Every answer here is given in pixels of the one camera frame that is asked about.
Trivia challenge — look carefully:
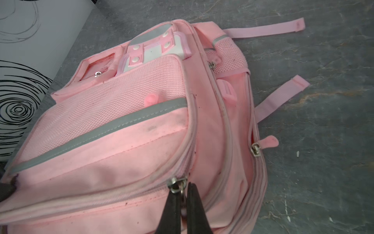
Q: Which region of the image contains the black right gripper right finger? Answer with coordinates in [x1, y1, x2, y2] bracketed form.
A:
[187, 182, 213, 234]

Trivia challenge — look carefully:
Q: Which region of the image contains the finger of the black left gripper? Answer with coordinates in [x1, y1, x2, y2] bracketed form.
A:
[0, 175, 18, 202]

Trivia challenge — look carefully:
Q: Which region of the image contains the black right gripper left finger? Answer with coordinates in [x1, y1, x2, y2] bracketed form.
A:
[155, 191, 182, 234]

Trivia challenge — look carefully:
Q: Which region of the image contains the pink student backpack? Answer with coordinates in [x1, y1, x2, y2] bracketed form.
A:
[1, 18, 309, 234]

